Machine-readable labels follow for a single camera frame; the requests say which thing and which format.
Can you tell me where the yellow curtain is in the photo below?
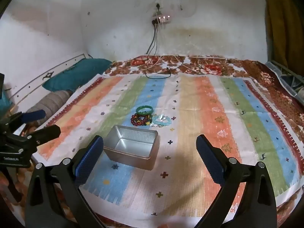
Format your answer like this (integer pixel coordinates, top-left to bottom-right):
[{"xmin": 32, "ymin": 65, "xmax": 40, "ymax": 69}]
[{"xmin": 265, "ymin": 0, "xmax": 304, "ymax": 63}]

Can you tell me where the metal rack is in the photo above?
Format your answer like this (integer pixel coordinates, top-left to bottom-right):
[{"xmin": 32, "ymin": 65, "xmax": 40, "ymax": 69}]
[{"xmin": 264, "ymin": 60, "xmax": 304, "ymax": 98}]

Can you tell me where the teal cloth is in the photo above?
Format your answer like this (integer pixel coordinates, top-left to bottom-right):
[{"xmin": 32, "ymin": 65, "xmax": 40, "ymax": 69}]
[{"xmin": 43, "ymin": 58, "xmax": 112, "ymax": 92}]

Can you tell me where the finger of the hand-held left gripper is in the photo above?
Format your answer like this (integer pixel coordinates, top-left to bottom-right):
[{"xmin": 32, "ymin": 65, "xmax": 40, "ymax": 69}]
[
  {"xmin": 5, "ymin": 110, "xmax": 47, "ymax": 130},
  {"xmin": 7, "ymin": 124, "xmax": 61, "ymax": 149}
]

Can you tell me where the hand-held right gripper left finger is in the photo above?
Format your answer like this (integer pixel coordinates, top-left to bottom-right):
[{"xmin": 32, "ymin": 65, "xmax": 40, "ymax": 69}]
[{"xmin": 25, "ymin": 135, "xmax": 105, "ymax": 228}]

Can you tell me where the power strip with lights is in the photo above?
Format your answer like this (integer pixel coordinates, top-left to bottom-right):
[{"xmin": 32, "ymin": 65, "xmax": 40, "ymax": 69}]
[{"xmin": 152, "ymin": 14, "xmax": 172, "ymax": 25}]

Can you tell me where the silver metal tin box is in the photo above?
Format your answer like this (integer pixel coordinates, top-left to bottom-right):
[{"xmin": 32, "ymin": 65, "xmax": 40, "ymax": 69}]
[{"xmin": 103, "ymin": 125, "xmax": 160, "ymax": 171}]

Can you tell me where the yellow and dark bead bracelet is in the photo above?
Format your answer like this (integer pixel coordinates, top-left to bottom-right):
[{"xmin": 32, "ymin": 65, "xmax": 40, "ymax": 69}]
[{"xmin": 142, "ymin": 113, "xmax": 153, "ymax": 126}]

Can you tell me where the colourful striped mat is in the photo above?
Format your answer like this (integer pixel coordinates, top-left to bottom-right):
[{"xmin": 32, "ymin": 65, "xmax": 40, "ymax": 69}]
[{"xmin": 32, "ymin": 72, "xmax": 301, "ymax": 226}]

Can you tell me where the brown floral blanket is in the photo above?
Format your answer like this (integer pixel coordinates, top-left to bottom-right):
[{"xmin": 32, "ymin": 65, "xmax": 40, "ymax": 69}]
[{"xmin": 0, "ymin": 54, "xmax": 304, "ymax": 228}]

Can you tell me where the grey striped bolster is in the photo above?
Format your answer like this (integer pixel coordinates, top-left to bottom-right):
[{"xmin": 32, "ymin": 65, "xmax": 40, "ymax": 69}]
[{"xmin": 26, "ymin": 90, "xmax": 72, "ymax": 120}]

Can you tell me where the multicoloured small bead bracelet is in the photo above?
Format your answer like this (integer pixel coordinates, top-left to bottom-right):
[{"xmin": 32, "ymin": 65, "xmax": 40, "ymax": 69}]
[{"xmin": 130, "ymin": 114, "xmax": 145, "ymax": 126}]

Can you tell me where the light blue bead bracelet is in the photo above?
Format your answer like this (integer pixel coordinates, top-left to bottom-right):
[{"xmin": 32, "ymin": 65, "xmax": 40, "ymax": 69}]
[{"xmin": 152, "ymin": 115, "xmax": 172, "ymax": 128}]

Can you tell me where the white cable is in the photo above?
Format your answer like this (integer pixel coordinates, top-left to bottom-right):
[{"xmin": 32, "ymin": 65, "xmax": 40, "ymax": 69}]
[{"xmin": 139, "ymin": 24, "xmax": 188, "ymax": 73}]

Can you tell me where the black cable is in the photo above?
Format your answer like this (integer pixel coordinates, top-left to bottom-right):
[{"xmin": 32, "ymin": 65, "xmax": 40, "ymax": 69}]
[{"xmin": 144, "ymin": 20, "xmax": 184, "ymax": 79}]

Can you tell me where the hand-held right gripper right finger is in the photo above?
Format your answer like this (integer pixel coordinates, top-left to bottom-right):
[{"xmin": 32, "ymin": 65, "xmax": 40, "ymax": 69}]
[{"xmin": 195, "ymin": 134, "xmax": 278, "ymax": 228}]

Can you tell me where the white headboard panel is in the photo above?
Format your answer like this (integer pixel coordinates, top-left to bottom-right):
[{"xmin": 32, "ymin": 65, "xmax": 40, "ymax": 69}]
[{"xmin": 9, "ymin": 53, "xmax": 89, "ymax": 105}]

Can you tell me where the green bangle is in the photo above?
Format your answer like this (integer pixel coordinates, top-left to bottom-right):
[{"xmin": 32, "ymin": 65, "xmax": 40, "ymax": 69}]
[{"xmin": 136, "ymin": 106, "xmax": 154, "ymax": 115}]

